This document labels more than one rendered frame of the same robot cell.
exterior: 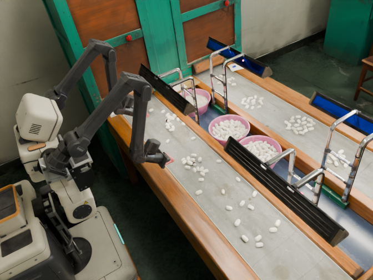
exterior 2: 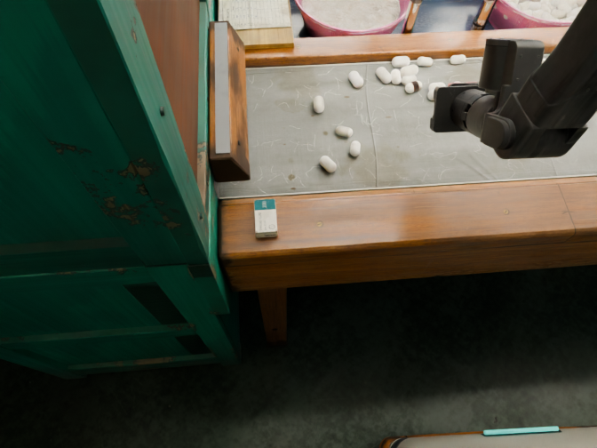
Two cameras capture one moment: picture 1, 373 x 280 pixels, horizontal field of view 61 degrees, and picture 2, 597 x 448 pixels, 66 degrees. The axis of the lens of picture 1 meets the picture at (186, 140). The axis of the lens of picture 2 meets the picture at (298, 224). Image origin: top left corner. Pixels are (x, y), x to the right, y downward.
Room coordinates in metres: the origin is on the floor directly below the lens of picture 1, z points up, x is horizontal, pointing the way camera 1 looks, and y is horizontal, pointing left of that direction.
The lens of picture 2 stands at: (1.78, 0.79, 1.43)
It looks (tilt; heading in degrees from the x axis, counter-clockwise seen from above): 64 degrees down; 288
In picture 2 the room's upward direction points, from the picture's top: 3 degrees clockwise
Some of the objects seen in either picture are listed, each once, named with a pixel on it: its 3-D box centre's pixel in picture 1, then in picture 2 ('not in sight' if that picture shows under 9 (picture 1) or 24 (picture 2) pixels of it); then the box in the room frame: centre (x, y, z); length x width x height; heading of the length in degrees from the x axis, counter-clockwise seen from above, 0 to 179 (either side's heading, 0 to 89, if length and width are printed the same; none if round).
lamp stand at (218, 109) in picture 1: (227, 82); not in sight; (1.89, -0.35, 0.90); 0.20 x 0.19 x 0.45; 25
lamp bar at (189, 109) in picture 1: (163, 85); not in sight; (1.69, 0.08, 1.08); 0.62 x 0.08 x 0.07; 25
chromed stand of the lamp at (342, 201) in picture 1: (349, 159); not in sight; (1.02, -0.77, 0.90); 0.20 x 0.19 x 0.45; 25
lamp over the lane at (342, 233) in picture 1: (277, 180); not in sight; (0.82, -0.33, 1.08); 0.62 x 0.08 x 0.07; 25
